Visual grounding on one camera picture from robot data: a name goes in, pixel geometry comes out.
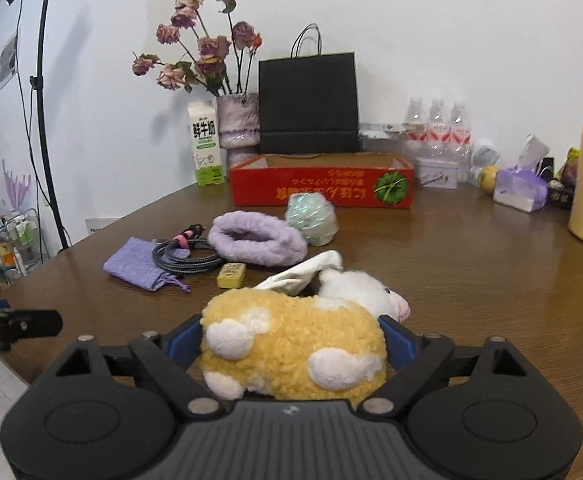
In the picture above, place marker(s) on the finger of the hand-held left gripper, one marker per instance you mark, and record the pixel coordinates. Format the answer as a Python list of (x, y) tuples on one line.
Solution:
[(16, 325)]

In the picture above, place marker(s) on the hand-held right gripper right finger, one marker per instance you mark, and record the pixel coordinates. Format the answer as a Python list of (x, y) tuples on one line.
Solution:
[(402, 341)]

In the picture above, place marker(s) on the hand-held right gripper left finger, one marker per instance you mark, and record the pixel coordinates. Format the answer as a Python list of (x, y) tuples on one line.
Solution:
[(187, 336)]

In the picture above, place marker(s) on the yellow and white plush toy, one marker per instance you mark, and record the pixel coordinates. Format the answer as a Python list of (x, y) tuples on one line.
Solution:
[(291, 340)]

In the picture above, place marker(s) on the purple fluffy headband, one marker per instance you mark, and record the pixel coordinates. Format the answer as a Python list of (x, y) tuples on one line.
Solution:
[(266, 252)]

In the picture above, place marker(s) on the red cardboard box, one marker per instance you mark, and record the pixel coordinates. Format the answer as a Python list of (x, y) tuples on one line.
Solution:
[(321, 187)]

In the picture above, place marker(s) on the small yellow box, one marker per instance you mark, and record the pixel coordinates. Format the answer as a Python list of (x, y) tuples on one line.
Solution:
[(231, 275)]

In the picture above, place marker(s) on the white tin box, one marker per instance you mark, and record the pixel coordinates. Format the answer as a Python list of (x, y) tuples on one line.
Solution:
[(436, 174)]

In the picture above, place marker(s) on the yellow apple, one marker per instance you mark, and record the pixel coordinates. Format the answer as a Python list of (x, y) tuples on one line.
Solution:
[(488, 177)]

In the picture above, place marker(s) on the purple tissue pack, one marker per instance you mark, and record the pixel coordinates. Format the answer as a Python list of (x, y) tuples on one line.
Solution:
[(519, 190)]

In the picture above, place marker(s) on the green and white milk carton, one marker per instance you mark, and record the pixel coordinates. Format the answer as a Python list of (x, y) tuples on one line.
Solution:
[(205, 145)]

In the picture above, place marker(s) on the small white fan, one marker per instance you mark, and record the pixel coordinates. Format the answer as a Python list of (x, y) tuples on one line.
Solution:
[(485, 152)]

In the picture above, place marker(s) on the flat white box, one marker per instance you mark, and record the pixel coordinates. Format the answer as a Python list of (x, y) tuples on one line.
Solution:
[(379, 131)]

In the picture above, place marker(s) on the dark small box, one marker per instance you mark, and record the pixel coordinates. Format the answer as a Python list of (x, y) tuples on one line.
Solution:
[(561, 196)]

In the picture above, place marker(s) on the black light stand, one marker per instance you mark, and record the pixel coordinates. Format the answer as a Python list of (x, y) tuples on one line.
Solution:
[(41, 110)]

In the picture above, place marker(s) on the purple fuzzy vase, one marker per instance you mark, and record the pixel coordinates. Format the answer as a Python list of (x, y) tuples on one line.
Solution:
[(239, 120)]

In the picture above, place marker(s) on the black paper bag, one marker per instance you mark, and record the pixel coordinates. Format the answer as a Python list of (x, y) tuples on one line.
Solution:
[(309, 105)]

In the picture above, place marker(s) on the dried pink roses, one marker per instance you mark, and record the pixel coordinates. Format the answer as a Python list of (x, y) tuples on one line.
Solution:
[(211, 50)]

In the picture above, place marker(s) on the white wall socket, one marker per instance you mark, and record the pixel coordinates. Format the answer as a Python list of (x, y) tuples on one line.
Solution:
[(101, 225)]

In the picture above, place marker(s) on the purple wall sticker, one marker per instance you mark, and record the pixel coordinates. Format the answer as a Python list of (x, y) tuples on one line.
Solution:
[(17, 187)]

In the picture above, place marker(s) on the wall poster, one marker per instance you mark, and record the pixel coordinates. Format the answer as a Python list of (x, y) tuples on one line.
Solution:
[(8, 60)]

